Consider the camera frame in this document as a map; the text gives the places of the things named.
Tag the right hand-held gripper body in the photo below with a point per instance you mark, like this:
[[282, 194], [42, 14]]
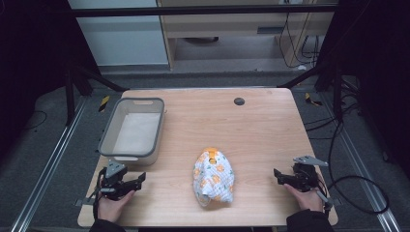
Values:
[[304, 175]]

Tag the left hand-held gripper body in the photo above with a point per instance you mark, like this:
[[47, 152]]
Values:
[[113, 180]]

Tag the person's right hand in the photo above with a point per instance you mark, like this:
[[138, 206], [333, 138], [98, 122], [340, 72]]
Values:
[[306, 199]]

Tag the person's left hand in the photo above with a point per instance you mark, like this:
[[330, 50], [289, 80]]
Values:
[[112, 208]]

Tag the white basin with grey rim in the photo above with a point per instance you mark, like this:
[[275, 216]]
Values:
[[135, 132]]

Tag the white orange printed cloth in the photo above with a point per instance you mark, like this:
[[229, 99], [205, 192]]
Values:
[[212, 179]]

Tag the yellow black striped tape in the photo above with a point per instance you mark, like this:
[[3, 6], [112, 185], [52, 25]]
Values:
[[312, 99], [103, 103]]

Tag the black metal stand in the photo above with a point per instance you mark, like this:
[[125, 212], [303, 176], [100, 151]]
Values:
[[332, 80], [75, 87]]

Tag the white cabinet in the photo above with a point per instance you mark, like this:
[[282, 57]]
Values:
[[122, 35]]

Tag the grey metal table bracket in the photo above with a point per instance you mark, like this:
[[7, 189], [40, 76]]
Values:
[[328, 201], [84, 202]]

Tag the silver floor rail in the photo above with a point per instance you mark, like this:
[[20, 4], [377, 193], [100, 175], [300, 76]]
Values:
[[361, 167], [48, 167]]

